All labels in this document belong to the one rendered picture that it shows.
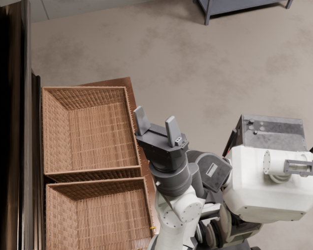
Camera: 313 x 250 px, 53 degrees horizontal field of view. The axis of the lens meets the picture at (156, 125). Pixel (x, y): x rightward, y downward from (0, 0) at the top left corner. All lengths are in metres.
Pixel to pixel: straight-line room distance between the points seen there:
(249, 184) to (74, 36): 2.75
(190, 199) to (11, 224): 0.49
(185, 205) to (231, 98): 2.20
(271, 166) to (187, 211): 0.27
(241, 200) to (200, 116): 1.80
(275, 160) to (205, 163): 0.19
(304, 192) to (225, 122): 1.79
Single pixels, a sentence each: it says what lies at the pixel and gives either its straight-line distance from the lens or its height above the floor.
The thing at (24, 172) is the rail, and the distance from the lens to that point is 0.97.
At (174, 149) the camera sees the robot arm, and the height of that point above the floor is 1.72.
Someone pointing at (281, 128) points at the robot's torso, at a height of 1.40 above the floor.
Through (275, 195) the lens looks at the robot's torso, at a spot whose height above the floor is 1.39.
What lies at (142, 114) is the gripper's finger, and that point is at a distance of 0.65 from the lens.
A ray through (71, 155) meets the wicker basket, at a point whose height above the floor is 0.59.
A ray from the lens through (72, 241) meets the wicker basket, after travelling 1.71.
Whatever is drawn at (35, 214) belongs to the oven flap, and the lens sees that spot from 1.44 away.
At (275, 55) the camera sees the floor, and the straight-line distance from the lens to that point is 3.34.
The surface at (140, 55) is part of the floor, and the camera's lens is 3.14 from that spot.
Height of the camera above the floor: 2.27
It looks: 59 degrees down
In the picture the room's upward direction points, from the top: straight up
